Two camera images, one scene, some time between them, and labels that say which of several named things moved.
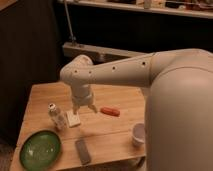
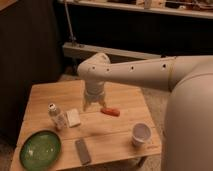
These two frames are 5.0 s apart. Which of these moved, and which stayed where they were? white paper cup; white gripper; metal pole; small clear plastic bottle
Moved: white gripper
Stayed: small clear plastic bottle; metal pole; white paper cup
